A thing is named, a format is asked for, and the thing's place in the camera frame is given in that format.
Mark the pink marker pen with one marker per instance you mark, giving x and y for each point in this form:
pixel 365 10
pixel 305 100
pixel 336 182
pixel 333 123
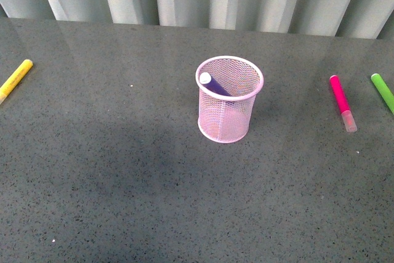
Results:
pixel 344 108

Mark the yellow marker pen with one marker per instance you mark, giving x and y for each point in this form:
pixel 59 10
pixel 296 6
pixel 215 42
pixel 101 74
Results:
pixel 15 78

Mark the green marker pen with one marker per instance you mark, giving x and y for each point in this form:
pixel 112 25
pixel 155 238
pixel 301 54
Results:
pixel 383 90

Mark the purple marker pen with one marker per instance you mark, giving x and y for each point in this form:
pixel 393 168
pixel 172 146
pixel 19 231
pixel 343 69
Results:
pixel 211 84

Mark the pink mesh pen cup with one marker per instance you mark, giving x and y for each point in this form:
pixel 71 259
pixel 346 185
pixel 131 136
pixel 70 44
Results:
pixel 226 119

